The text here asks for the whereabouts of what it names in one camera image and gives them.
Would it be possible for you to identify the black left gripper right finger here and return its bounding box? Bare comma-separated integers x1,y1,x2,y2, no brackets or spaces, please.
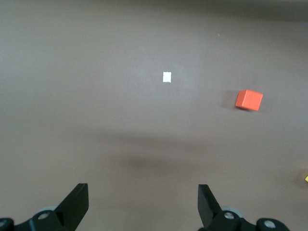
197,184,288,231

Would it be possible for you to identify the brown table cover sheet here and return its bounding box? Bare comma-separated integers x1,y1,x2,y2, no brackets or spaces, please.
0,0,308,231

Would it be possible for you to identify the orange wooden block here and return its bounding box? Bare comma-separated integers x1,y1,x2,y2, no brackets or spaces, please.
234,89,263,112

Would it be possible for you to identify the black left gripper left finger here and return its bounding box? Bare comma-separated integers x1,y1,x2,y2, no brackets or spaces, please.
0,183,89,231

